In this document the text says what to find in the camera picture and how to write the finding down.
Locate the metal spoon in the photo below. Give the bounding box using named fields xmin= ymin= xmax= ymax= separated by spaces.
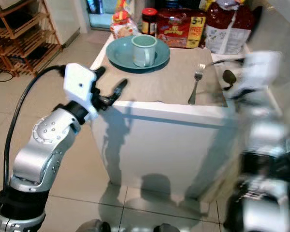
xmin=222 ymin=69 xmax=242 ymax=92

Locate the metal fork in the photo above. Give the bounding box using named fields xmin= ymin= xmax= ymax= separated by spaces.
xmin=188 ymin=63 xmax=206 ymax=105

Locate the teal round plate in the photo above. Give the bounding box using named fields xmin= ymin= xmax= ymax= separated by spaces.
xmin=106 ymin=35 xmax=171 ymax=74

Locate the pale green mug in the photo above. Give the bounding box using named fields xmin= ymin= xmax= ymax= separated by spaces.
xmin=131 ymin=34 xmax=158 ymax=68

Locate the beige placemat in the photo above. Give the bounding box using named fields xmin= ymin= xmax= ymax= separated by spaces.
xmin=101 ymin=46 xmax=230 ymax=107

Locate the small yellow red snack pack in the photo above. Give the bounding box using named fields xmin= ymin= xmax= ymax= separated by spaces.
xmin=110 ymin=0 xmax=138 ymax=39

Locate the glass door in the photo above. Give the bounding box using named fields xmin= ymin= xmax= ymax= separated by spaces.
xmin=86 ymin=0 xmax=119 ymax=29

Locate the red and white snack bag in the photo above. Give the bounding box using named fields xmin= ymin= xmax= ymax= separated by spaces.
xmin=205 ymin=0 xmax=257 ymax=55

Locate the dark jar with red lid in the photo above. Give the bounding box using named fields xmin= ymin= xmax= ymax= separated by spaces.
xmin=141 ymin=7 xmax=158 ymax=35

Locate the white table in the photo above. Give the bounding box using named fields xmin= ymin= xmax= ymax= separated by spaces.
xmin=89 ymin=34 xmax=252 ymax=202

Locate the wooden slatted shelf rack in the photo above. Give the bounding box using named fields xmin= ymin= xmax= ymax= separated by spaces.
xmin=0 ymin=0 xmax=52 ymax=80

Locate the red instant noodle multipack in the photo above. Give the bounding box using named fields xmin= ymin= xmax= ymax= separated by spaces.
xmin=157 ymin=9 xmax=207 ymax=49

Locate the grey box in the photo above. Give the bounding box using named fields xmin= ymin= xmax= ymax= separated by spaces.
xmin=0 ymin=0 xmax=25 ymax=11

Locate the grey robot left foot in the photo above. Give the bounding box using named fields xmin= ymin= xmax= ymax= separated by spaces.
xmin=75 ymin=219 xmax=110 ymax=232

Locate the grey robot foot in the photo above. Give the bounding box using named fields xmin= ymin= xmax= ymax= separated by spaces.
xmin=152 ymin=223 xmax=183 ymax=232
xmin=75 ymin=219 xmax=110 ymax=232

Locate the grey robot right foot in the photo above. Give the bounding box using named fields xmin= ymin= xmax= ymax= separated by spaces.
xmin=152 ymin=223 xmax=183 ymax=232

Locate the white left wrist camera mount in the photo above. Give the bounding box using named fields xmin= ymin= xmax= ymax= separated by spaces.
xmin=62 ymin=62 xmax=99 ymax=122

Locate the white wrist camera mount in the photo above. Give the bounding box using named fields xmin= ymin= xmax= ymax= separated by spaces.
xmin=62 ymin=62 xmax=99 ymax=122
xmin=237 ymin=50 xmax=284 ymax=95

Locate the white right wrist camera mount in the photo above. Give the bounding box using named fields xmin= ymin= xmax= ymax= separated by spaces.
xmin=237 ymin=50 xmax=284 ymax=95

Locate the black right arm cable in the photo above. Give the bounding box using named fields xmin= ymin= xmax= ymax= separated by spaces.
xmin=208 ymin=58 xmax=247 ymax=66

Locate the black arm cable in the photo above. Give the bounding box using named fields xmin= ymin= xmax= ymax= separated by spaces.
xmin=3 ymin=65 xmax=68 ymax=185
xmin=208 ymin=58 xmax=247 ymax=66

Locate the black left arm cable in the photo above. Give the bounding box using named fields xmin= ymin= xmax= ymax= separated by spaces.
xmin=3 ymin=65 xmax=68 ymax=185

